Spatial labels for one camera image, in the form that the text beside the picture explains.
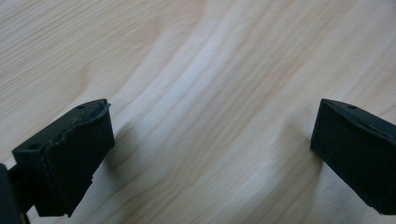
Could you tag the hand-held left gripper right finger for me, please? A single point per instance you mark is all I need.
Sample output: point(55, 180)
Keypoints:
point(355, 152)

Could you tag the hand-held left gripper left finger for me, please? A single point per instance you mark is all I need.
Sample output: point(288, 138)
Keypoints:
point(65, 155)

